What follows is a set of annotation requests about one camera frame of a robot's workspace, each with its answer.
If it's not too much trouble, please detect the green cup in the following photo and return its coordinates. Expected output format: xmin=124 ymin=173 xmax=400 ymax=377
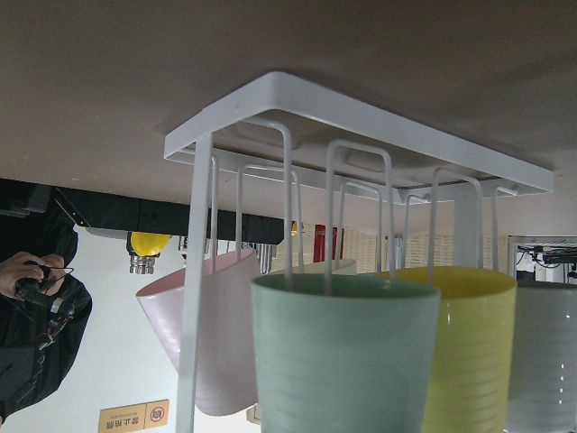
xmin=252 ymin=274 xmax=440 ymax=432

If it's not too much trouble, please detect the cream cup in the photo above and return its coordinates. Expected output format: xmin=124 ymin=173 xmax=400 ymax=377
xmin=291 ymin=259 xmax=357 ymax=275

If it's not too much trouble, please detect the pink cup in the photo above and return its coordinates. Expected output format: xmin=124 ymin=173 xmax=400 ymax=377
xmin=136 ymin=249 xmax=261 ymax=416

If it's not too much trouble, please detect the yellow cup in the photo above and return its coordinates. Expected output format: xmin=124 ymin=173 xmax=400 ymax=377
xmin=396 ymin=266 xmax=517 ymax=432

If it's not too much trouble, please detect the grey-white cup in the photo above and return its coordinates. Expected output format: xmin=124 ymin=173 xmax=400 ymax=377
xmin=505 ymin=281 xmax=576 ymax=432

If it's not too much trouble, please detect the person in black jacket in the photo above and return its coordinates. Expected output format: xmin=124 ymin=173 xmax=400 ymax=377
xmin=1 ymin=180 xmax=92 ymax=419

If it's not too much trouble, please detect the white wire cup rack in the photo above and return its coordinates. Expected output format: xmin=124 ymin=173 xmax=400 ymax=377
xmin=164 ymin=71 xmax=554 ymax=432

